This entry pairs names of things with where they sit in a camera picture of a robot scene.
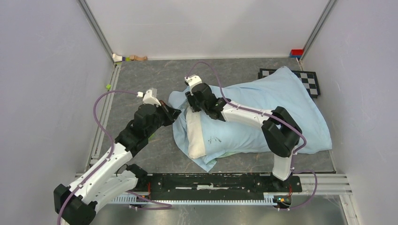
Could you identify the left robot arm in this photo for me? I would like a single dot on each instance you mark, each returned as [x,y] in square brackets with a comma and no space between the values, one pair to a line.
[80,201]

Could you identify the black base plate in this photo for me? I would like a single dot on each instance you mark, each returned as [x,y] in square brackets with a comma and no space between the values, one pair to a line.
[214,186]

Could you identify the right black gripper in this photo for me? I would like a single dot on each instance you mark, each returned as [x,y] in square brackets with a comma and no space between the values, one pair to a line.
[191,99]

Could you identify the white pillow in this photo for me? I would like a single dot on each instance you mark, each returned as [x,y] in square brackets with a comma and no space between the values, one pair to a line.
[196,148]

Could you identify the white beige corner toy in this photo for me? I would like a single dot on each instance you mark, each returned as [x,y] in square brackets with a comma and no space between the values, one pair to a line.
[116,58]

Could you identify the light blue toothed rail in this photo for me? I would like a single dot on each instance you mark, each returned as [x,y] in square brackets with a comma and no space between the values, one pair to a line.
[132,199]

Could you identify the wooden toy figure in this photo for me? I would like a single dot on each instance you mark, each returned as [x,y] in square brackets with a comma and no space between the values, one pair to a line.
[138,58]

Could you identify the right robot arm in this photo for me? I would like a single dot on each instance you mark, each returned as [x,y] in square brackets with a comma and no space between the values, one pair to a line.
[282,134]

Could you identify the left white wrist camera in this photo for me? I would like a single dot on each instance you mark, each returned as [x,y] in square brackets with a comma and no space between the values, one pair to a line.
[149,97]

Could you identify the red blue block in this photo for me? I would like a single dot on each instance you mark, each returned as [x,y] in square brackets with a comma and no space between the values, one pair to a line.
[296,53]

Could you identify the black white checkerboard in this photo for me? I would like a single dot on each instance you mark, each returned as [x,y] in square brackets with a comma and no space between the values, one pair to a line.
[308,78]

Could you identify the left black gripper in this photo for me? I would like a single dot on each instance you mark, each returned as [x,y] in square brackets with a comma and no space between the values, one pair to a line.
[170,114]

